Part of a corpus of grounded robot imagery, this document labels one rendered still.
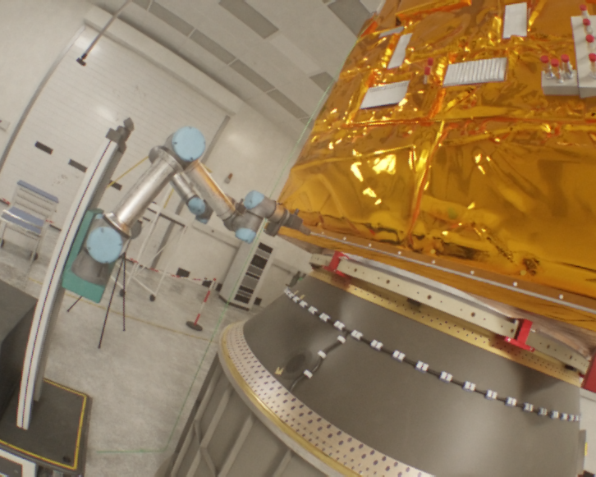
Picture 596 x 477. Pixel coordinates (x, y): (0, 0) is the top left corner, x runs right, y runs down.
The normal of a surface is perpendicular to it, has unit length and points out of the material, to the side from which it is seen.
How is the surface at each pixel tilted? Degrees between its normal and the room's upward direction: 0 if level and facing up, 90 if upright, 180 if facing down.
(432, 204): 103
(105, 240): 97
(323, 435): 43
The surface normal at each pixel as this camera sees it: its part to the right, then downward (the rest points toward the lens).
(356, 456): -0.01, -0.87
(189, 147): 0.65, 0.07
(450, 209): -0.82, -0.09
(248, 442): -0.69, -0.38
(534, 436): 0.18, -0.52
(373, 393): -0.26, -0.71
